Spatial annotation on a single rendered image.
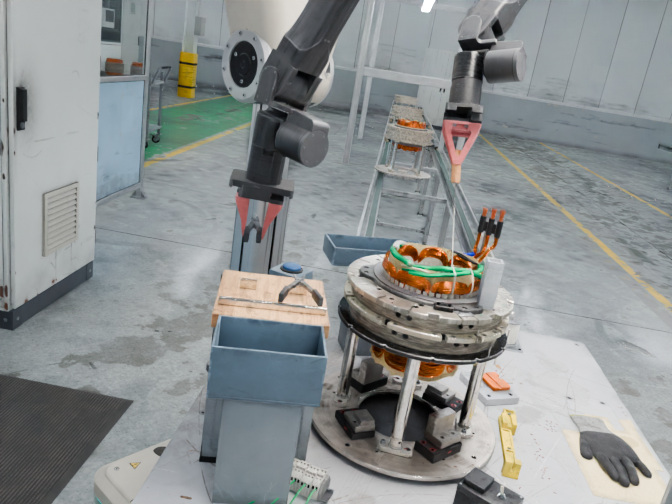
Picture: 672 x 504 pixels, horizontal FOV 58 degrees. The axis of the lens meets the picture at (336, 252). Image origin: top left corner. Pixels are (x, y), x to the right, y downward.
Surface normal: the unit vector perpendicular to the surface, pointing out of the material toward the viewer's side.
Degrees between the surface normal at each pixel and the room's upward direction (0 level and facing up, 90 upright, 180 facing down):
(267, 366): 90
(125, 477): 0
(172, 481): 0
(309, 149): 95
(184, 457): 0
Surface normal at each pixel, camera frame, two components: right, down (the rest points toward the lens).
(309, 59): 0.56, 0.68
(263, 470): 0.08, 0.32
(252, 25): -0.69, 0.43
